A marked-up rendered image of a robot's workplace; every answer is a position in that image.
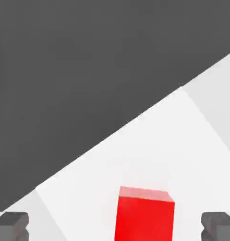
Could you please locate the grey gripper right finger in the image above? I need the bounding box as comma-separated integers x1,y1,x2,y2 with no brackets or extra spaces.
201,211,230,241

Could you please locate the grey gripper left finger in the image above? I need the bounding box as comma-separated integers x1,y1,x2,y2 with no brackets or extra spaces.
0,211,30,241

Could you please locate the small red cube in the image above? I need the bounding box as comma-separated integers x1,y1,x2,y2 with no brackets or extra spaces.
114,185,175,241

